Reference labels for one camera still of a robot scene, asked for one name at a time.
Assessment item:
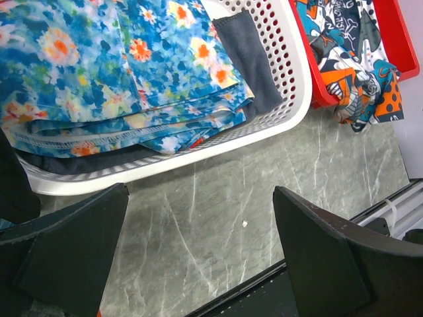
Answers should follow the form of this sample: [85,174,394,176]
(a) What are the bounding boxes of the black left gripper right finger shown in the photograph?
[273,186,422,316]

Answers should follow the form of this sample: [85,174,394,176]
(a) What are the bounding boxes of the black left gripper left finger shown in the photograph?
[1,184,129,316]

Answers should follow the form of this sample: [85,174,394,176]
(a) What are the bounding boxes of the orange teal patterned shorts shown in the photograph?
[295,0,404,133]

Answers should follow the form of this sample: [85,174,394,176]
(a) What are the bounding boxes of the blue floral folded shorts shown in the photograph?
[1,1,254,158]

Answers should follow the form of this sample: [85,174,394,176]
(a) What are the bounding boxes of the red plastic tray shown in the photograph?
[289,0,420,108]

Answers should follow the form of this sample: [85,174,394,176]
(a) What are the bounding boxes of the white perforated plastic basket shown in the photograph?
[20,1,313,196]

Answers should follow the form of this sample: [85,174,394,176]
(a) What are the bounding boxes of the dark grey folded cloth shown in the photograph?
[212,11,284,122]

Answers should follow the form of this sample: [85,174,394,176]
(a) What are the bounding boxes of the black mounting base plate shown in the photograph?
[187,260,299,317]

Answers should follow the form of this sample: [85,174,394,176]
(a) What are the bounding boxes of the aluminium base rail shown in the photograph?
[350,180,422,240]

